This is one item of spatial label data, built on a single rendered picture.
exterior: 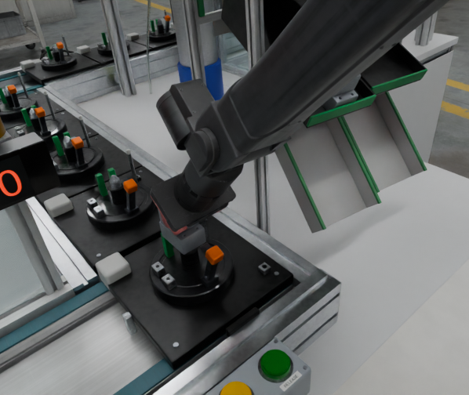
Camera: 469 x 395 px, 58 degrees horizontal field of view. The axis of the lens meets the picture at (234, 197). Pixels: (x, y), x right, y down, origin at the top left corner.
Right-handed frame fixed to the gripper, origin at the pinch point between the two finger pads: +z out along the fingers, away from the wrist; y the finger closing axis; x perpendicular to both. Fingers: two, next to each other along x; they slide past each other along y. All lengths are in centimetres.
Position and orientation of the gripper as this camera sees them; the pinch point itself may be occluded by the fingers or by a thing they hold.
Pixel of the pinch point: (179, 214)
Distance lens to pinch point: 64.7
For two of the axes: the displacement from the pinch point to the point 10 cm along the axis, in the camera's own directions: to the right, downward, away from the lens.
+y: -7.7, 4.2, -4.8
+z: -3.5, 3.6, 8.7
